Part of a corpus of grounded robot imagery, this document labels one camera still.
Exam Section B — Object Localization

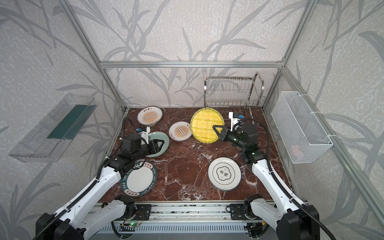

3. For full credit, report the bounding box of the yellow woven bamboo plate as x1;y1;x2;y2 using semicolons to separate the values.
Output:
190;108;225;144

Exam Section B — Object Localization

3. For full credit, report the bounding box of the white plate green rim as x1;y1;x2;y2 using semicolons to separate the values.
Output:
208;158;242;191

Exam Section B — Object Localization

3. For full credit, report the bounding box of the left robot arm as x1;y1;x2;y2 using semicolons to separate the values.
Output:
34;132;170;240

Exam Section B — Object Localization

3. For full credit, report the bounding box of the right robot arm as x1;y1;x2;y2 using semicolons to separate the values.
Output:
213;123;321;240

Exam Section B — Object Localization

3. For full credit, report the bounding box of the stainless steel dish rack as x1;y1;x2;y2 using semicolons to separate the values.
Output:
204;73;266;108

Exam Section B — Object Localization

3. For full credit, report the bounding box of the green flower plate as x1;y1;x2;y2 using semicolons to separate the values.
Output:
147;132;170;158

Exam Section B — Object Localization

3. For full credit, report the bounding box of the small orange sunburst plate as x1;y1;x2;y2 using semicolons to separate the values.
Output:
169;121;192;142

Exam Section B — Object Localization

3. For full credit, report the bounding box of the large orange sunburst plate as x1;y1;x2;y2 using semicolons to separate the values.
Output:
137;106;163;127

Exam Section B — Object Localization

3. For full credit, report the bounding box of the white plate dark lettered rim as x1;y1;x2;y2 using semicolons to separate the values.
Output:
121;161;158;197

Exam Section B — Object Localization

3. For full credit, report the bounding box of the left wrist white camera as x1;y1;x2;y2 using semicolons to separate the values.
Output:
136;126;151;144

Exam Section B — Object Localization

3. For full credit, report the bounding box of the wrist white camera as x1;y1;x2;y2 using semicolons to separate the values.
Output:
228;112;244;132
136;126;151;144

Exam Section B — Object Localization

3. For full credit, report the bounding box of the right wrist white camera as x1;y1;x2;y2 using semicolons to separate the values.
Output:
228;112;244;132

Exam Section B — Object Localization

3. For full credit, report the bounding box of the white wire mesh basket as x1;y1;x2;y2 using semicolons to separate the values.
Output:
272;91;333;164

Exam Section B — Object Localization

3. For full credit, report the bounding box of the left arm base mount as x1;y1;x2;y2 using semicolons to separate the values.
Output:
117;204;152;222

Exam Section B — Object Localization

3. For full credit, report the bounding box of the aluminium frame rail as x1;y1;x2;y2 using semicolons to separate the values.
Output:
99;61;283;68

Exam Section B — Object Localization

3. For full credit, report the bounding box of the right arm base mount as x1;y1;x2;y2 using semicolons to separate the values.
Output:
226;194;262;220

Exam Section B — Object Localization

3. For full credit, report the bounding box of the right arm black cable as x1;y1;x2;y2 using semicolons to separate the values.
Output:
233;117;338;240

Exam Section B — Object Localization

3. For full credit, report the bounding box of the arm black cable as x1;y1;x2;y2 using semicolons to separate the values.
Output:
233;117;338;240
31;116;139;240

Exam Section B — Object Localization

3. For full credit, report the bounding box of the clear plastic wall shelf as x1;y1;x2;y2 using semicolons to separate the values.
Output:
9;94;97;163

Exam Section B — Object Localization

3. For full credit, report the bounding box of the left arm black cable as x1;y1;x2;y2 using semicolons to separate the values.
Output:
31;116;139;240

